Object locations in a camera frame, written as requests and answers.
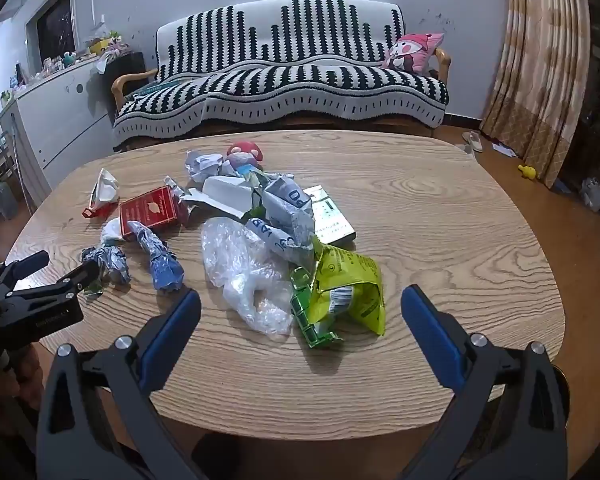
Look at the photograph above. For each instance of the crumpled grey paper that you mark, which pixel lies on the crumpled grey paper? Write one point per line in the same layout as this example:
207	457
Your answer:
202	165

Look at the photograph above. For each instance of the beige patterned curtain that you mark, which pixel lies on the beige patterned curtain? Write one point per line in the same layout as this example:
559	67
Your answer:
540	60

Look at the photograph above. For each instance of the small green foil scrap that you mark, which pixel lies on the small green foil scrap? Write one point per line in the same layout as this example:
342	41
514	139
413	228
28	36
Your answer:
94	292

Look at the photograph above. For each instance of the dark framed wall panel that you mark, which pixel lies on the dark framed wall panel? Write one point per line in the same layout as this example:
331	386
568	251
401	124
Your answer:
55	25

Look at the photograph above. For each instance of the white green cigarette box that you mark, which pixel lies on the white green cigarette box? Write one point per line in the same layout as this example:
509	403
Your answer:
330	215

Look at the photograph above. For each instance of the wooden table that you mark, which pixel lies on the wooden table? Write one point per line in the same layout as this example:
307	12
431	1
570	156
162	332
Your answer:
430	240

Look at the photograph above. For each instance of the yellow snack bag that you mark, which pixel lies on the yellow snack bag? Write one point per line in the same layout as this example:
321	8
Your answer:
350	275

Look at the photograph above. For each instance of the black white striped blanket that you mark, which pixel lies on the black white striped blanket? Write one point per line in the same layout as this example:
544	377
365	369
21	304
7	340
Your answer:
280	85

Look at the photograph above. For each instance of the pink printed cushion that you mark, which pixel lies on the pink printed cushion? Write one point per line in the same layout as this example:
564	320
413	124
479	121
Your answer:
412	52

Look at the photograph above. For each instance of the wooden frame sofa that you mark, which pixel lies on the wooden frame sofa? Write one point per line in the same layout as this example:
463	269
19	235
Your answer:
122	85

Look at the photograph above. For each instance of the white paper sheet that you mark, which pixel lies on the white paper sheet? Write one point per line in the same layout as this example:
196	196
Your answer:
502	149

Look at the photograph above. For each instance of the crumpled red white packet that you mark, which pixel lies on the crumpled red white packet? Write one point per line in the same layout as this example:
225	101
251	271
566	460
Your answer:
102	190

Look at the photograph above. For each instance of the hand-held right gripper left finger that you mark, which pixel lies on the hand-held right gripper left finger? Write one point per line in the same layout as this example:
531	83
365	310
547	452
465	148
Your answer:
175	330

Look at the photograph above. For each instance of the yellow toy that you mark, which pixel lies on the yellow toy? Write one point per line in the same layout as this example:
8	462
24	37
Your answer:
527	171

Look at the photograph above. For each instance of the white cabinet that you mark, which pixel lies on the white cabinet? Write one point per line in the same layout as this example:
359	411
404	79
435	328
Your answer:
65	110

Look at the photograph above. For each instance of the clear plastic bag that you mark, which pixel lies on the clear plastic bag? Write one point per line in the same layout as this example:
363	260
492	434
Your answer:
240	270

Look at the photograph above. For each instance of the crushed green carton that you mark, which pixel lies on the crushed green carton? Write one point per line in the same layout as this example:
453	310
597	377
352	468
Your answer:
305	310

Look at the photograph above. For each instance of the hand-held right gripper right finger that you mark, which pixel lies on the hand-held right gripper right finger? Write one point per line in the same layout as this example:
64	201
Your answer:
430	330

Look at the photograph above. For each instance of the red mushroom toy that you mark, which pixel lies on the red mushroom toy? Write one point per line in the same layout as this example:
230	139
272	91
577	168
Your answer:
242	149

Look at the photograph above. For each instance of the blue foil wrapper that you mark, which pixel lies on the blue foil wrapper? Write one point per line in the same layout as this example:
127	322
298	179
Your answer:
107	260
162	265

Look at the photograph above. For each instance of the crumpled silver blue bag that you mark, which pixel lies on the crumpled silver blue bag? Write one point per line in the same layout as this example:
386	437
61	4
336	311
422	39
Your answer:
285	210

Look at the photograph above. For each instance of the small crumpled white paper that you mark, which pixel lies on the small crumpled white paper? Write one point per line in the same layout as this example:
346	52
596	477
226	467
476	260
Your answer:
112	230

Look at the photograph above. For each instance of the red cigarette box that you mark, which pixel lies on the red cigarette box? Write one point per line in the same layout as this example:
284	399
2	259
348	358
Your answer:
147	212

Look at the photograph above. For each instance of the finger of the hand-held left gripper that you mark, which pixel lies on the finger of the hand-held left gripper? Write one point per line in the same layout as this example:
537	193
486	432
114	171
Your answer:
25	265
72	277

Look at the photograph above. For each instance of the crumpled silver foil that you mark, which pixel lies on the crumpled silver foil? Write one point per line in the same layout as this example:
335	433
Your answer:
177	197

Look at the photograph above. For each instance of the folded white paper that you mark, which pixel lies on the folded white paper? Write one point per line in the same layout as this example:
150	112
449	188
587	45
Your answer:
225	192

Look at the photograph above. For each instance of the grey pink ride-on toy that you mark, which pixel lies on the grey pink ride-on toy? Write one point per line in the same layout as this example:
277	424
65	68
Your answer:
594	192

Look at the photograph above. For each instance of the pile of small toys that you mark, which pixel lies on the pile of small toys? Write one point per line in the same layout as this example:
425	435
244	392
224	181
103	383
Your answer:
100	45

